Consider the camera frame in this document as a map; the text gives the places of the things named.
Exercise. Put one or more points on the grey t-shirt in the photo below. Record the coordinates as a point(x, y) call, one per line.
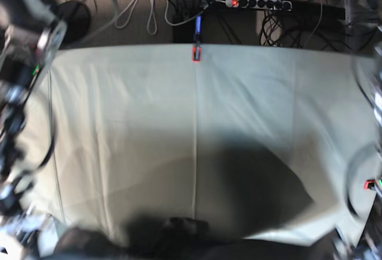
point(184, 238)

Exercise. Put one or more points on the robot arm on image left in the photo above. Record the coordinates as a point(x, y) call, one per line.
point(31, 35)

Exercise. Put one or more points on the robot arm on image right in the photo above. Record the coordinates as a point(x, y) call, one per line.
point(369, 246)

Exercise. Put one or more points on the red clamp top centre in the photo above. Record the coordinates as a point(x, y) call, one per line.
point(196, 57)

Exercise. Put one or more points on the green table cloth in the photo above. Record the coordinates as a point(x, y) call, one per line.
point(253, 140)

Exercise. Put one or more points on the black power strip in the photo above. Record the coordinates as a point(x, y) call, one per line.
point(270, 5)

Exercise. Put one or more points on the red clamp right edge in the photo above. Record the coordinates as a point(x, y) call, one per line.
point(372, 184)

